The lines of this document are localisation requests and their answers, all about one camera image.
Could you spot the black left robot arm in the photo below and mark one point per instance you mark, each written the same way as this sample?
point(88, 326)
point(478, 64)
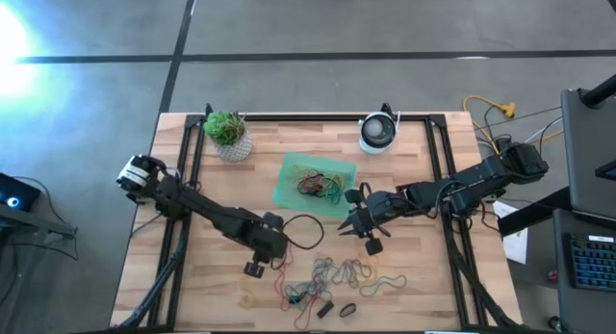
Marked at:
point(207, 211)

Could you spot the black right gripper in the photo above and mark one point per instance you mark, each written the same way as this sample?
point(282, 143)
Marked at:
point(385, 206)

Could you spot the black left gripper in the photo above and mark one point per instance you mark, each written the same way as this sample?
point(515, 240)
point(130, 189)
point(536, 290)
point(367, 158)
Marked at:
point(269, 245)

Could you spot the white paper sheet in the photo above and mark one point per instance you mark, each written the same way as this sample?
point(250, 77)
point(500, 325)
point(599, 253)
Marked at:
point(517, 242)

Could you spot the black flat bar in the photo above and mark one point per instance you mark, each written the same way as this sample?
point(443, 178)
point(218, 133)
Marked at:
point(529, 213)

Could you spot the dark grey desk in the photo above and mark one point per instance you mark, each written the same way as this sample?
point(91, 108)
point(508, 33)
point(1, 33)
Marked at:
point(563, 300)

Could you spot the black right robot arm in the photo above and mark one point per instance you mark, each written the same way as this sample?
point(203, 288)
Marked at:
point(481, 177)

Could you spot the small red object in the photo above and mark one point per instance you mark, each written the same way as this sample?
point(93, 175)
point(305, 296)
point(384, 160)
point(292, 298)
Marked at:
point(553, 276)

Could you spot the green rubber band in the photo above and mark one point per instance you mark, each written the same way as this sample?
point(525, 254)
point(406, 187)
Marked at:
point(337, 192)

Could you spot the black box with blue light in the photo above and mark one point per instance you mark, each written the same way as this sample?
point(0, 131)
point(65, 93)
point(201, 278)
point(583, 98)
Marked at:
point(24, 192)

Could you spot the wide black rubber band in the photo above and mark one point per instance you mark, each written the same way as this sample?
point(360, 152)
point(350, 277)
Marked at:
point(325, 309)
point(342, 313)
point(293, 300)

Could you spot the black aluminium table frame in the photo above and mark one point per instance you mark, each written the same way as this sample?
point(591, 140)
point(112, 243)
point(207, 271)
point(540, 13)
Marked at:
point(337, 117)

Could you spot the black frame strut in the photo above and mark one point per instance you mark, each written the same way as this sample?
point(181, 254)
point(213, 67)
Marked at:
point(159, 281)
point(481, 295)

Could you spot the succulent in triangle-patterned pot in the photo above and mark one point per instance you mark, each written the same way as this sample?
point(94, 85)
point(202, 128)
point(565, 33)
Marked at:
point(226, 129)

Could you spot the backlit keyboard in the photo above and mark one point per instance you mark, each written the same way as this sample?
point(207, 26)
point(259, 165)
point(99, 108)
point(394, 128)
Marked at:
point(594, 264)

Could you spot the white cylindrical device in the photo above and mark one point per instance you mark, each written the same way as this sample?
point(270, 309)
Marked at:
point(377, 132)

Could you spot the black pole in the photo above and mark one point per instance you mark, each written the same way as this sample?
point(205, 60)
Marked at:
point(599, 93)

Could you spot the teal translucent plastic bin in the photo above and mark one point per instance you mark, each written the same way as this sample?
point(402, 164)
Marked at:
point(344, 165)

